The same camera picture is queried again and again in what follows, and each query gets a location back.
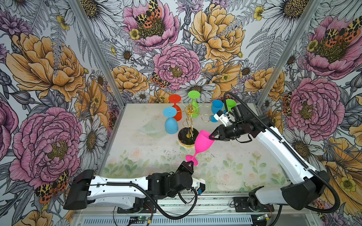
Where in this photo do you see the green circuit board right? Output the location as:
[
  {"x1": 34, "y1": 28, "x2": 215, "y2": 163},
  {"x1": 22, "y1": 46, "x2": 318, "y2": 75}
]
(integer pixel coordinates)
[{"x1": 253, "y1": 214, "x2": 269, "y2": 221}]

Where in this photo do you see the pink wine glass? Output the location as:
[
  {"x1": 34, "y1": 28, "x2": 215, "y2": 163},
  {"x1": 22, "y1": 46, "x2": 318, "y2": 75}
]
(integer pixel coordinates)
[{"x1": 185, "y1": 130, "x2": 215, "y2": 166}]

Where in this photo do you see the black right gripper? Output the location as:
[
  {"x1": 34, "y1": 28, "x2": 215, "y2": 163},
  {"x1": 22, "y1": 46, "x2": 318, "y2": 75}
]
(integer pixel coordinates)
[{"x1": 209, "y1": 121, "x2": 247, "y2": 142}]

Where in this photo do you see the green circuit board left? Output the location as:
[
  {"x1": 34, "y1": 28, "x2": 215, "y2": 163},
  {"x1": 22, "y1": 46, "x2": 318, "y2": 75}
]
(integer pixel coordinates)
[{"x1": 129, "y1": 216, "x2": 150, "y2": 224}]

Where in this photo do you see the grey slotted cable duct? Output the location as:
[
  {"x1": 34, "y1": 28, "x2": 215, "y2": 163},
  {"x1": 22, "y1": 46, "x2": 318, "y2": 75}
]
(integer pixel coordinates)
[{"x1": 78, "y1": 215, "x2": 253, "y2": 226}]

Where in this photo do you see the red wine glass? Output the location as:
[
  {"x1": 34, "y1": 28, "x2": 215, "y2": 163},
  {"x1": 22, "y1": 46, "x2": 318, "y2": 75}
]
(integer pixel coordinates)
[{"x1": 169, "y1": 94, "x2": 182, "y2": 121}]

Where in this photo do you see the green wine glass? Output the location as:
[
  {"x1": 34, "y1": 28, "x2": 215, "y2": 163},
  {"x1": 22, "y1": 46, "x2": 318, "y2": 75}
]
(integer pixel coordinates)
[
  {"x1": 226, "y1": 99, "x2": 237, "y2": 112},
  {"x1": 188, "y1": 90, "x2": 200, "y2": 118}
]

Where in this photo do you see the green circuit board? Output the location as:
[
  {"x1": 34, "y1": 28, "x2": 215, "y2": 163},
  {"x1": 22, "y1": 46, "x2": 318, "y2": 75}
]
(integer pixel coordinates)
[
  {"x1": 253, "y1": 214, "x2": 269, "y2": 221},
  {"x1": 129, "y1": 216, "x2": 150, "y2": 224}
]

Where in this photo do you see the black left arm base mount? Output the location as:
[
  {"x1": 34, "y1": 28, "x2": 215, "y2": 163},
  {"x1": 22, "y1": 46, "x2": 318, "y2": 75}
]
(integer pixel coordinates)
[{"x1": 117, "y1": 198, "x2": 157, "y2": 214}]

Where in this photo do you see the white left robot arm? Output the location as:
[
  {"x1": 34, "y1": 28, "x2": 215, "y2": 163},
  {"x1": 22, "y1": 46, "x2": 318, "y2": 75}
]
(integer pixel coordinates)
[{"x1": 63, "y1": 162, "x2": 205, "y2": 211}]

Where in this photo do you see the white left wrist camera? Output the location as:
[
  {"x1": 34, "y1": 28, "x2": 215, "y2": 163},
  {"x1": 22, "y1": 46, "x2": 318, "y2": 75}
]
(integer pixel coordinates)
[{"x1": 192, "y1": 178, "x2": 206, "y2": 195}]

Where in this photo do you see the silver aluminium corner post left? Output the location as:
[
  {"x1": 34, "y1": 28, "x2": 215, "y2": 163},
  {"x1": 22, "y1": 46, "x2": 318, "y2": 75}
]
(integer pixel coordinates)
[{"x1": 67, "y1": 0, "x2": 125, "y2": 108}]

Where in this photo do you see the blue wine glass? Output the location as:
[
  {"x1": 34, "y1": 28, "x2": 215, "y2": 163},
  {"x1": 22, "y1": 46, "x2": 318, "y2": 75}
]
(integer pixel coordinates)
[
  {"x1": 210, "y1": 100, "x2": 224, "y2": 122},
  {"x1": 163, "y1": 107, "x2": 179, "y2": 135}
]

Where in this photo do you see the gold wire wine glass rack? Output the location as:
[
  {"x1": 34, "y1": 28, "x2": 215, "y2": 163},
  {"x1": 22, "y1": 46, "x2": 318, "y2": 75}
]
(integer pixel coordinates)
[{"x1": 178, "y1": 102, "x2": 212, "y2": 148}]

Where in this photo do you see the silver aluminium corner post right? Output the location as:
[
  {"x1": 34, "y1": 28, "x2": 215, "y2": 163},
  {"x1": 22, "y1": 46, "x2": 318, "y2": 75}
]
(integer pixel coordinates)
[{"x1": 257, "y1": 0, "x2": 321, "y2": 107}]

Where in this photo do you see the silver aluminium front rail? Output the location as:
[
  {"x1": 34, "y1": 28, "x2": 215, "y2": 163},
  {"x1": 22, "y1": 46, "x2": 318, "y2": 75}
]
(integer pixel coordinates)
[{"x1": 70, "y1": 192, "x2": 309, "y2": 226}]

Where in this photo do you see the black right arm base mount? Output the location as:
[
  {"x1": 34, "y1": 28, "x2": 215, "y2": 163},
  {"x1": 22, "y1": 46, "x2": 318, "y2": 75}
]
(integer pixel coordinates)
[{"x1": 229, "y1": 196, "x2": 275, "y2": 213}]

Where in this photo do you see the black right corrugated cable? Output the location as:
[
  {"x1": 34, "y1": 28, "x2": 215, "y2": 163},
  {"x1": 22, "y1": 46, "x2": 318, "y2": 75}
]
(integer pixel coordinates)
[{"x1": 222, "y1": 91, "x2": 341, "y2": 214}]

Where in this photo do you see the silver aluminium corner post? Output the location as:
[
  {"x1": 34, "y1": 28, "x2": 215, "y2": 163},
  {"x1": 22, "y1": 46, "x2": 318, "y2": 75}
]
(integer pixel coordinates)
[
  {"x1": 257, "y1": 0, "x2": 321, "y2": 107},
  {"x1": 67, "y1": 0, "x2": 125, "y2": 108}
]

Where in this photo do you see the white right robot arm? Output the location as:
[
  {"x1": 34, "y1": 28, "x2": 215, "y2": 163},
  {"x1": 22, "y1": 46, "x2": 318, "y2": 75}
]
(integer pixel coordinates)
[{"x1": 209, "y1": 104, "x2": 330, "y2": 211}]

